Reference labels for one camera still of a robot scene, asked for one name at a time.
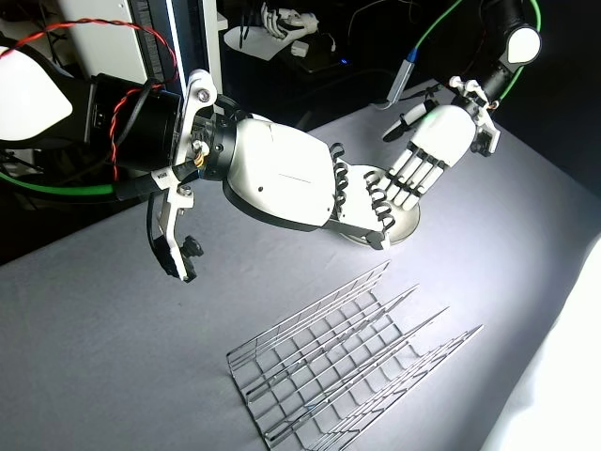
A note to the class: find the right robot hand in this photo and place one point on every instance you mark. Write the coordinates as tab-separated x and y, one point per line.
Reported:
282	174

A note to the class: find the black device with blue light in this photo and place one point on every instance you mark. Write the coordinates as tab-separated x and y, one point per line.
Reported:
324	61

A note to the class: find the white charger block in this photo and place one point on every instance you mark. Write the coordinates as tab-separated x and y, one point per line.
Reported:
300	49

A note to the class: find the white flat stand base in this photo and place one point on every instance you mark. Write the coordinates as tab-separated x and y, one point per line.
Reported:
253	44

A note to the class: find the grey USB adapter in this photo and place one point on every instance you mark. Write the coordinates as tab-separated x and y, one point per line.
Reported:
399	80

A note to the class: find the spare white robot hand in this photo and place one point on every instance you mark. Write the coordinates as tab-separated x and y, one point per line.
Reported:
286	23

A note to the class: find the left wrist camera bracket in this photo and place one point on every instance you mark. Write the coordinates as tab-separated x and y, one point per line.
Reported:
483	127

